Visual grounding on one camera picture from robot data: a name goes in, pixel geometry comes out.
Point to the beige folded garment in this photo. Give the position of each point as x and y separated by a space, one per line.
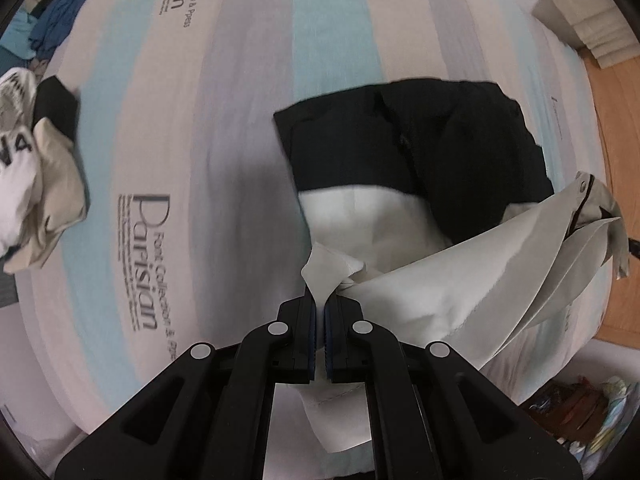
62 202

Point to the white printed shirt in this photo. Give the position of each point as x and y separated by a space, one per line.
20 160

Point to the wooden headboard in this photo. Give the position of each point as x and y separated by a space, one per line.
615 92

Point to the striped bed sheet mattress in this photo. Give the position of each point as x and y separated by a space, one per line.
194 231

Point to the blue folded clothes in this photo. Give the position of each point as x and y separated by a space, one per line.
53 27

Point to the colourful bags on floor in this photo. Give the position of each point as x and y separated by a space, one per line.
594 423

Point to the black folded garment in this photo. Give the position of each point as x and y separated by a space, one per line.
56 103

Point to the right beige curtain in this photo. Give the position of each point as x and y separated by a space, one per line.
596 25

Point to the white and black hooded jacket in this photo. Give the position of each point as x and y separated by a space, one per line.
428 201

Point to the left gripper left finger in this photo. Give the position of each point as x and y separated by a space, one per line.
296 356

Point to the teal suitcase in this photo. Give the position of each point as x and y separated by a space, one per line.
16 37

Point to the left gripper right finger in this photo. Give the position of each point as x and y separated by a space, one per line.
341 348

